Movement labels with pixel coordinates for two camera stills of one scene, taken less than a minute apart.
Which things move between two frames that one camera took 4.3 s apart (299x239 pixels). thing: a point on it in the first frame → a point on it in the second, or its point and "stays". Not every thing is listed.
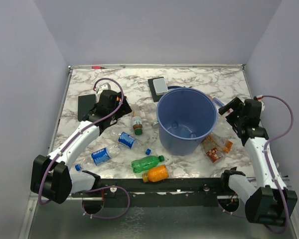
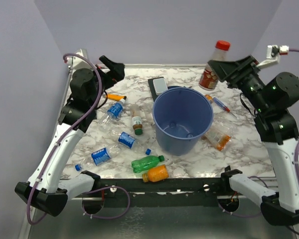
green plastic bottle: (146, 163) stays
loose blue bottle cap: (148, 151) stays
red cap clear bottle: (212, 149) → (209, 80)
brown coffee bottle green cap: (136, 119) stays
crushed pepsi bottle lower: (99, 156) stays
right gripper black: (237, 105) → (235, 69)
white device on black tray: (158, 86) stays
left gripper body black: (113, 110) → (107, 80)
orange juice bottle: (156, 174) stays
